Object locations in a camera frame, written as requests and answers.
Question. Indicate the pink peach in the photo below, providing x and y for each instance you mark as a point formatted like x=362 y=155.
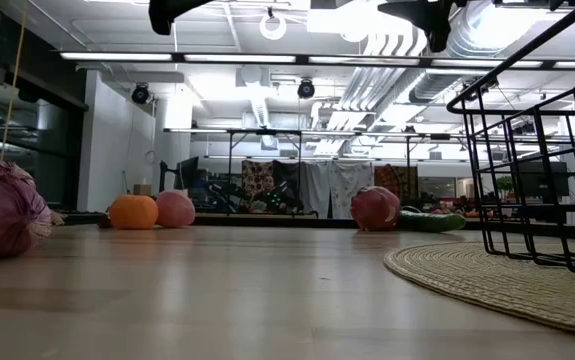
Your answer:
x=176 y=209

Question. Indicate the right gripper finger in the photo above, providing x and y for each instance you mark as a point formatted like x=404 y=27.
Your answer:
x=434 y=20

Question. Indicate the brown patterned hanging cloth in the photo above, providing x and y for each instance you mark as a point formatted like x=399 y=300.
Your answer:
x=254 y=175

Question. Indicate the green cucumber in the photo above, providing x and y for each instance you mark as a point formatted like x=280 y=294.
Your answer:
x=432 y=221

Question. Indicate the round woven straw placemat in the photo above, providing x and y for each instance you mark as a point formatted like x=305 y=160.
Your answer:
x=492 y=285

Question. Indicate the white hanging cloth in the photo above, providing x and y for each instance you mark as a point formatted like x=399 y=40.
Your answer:
x=351 y=187

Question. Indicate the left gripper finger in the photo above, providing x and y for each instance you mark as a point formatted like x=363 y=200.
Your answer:
x=172 y=15

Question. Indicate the green potted plant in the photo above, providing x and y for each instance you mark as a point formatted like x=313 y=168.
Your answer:
x=504 y=185

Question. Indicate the grey hanging cloth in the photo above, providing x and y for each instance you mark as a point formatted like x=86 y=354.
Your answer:
x=315 y=187

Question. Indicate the black ceiling spot lamp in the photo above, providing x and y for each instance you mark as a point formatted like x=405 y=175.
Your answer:
x=140 y=94
x=306 y=89

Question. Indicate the black metal rack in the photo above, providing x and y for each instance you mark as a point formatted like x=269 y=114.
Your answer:
x=267 y=133

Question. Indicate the black bar with light strips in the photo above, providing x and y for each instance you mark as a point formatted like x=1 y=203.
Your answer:
x=302 y=59

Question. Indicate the orange patterned hanging cloth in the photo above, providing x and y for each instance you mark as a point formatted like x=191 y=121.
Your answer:
x=402 y=177

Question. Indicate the cardboard box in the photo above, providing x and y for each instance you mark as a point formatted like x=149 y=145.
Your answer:
x=142 y=189

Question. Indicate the person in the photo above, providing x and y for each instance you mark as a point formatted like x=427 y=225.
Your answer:
x=268 y=192

